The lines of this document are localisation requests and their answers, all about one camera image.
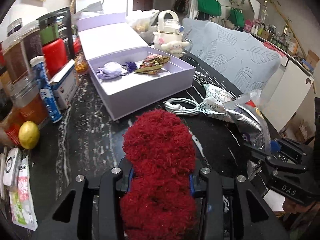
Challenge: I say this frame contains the silver foil snack bag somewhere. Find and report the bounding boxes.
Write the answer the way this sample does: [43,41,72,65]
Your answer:
[225,104,271,180]

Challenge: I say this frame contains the blue tablet tube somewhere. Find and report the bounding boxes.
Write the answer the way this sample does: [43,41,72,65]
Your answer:
[30,55,62,123]

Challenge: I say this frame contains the red gold candy packet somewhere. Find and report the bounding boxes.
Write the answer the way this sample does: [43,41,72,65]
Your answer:
[245,100,257,108]

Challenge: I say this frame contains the white printed bread bag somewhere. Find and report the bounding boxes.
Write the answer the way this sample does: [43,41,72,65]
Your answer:
[197,85,234,122]

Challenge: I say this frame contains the green tote bag lower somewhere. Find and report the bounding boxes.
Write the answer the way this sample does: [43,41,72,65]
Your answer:
[227,8,245,28]

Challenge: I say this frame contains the yellow lemon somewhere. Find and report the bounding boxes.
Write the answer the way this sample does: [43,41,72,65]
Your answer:
[18,121,40,150]

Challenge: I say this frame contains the pink green sachet packet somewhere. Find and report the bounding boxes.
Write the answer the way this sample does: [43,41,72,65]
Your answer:
[9,156,38,231]

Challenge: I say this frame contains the clear jar brown label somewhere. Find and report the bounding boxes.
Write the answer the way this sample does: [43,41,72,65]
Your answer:
[2,21,43,97]

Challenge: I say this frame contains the white mini fridge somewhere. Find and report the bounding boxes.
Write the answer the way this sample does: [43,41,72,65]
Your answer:
[75,0,133,16]

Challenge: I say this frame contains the white charging cable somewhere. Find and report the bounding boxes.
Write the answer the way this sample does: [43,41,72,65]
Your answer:
[162,97,201,116]

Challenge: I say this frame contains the white round device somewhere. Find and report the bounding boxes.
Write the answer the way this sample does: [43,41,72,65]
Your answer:
[3,147,22,187]

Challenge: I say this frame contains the red fuzzy scrunchie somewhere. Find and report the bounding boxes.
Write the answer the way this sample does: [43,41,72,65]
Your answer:
[120,109,196,239]

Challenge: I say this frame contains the grey leaf pattern cushion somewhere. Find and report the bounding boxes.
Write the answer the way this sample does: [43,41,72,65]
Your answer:
[182,18,281,93]

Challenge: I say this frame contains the red canister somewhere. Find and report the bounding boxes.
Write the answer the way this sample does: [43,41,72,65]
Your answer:
[42,38,67,77]

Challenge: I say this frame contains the lavender gift box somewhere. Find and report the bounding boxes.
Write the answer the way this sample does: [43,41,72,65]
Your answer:
[76,13,196,121]

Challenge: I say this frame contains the clear zip bag of snacks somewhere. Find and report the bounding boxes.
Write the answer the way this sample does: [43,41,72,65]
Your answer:
[223,89,261,108]

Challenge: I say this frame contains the white blue medicine box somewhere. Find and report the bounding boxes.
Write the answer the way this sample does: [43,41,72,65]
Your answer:
[50,60,79,110]

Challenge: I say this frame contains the plastic bag of snacks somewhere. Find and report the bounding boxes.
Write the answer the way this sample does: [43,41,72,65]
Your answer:
[126,9,160,44]

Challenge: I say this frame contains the clear jar orange contents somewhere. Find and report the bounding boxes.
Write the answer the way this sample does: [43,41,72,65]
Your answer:
[1,78,48,146]

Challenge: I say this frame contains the dark hanging handbag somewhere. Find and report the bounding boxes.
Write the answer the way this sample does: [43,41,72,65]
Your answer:
[173,0,189,15]

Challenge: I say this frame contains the green tote bag large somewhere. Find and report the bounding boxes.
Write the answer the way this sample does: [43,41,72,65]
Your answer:
[197,0,222,17]

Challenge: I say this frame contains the clear glass mug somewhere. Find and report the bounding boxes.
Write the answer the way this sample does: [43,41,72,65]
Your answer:
[182,38,193,55]

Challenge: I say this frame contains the black standup pouch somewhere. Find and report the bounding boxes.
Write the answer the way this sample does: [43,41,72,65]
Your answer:
[38,7,75,60]

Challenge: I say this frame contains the cream cartoon dog water bottle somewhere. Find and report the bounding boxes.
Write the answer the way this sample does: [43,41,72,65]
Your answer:
[153,10,185,58]

